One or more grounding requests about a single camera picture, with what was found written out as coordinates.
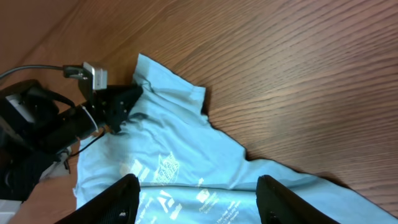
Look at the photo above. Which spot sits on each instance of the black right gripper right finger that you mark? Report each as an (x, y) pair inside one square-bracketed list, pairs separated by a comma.
[(279, 205)]

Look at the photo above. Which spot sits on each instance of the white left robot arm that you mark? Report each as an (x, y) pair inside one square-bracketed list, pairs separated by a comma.
[(37, 126)]

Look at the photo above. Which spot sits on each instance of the light blue printed t-shirt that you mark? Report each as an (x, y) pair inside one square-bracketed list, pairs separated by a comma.
[(190, 172)]

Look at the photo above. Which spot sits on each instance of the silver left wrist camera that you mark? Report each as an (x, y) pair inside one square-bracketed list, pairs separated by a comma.
[(98, 76)]

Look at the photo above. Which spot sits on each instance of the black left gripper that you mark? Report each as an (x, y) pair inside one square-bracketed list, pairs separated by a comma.
[(112, 105)]

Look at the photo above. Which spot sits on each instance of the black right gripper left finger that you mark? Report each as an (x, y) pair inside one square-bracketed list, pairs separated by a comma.
[(118, 204)]

